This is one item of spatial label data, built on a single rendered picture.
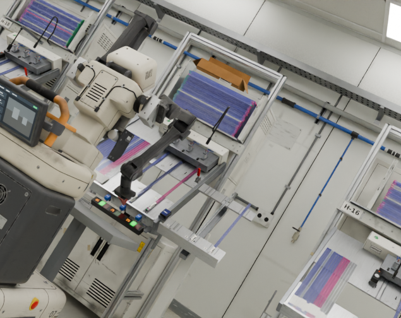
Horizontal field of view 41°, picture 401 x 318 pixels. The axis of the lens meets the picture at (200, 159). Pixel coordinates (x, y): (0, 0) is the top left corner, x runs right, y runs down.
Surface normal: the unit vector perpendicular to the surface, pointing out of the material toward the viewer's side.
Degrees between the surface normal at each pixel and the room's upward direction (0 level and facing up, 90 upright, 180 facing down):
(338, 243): 45
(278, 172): 90
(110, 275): 90
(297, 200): 90
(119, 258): 90
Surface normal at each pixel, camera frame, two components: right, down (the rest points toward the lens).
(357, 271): 0.18, -0.78
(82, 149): -0.20, -0.36
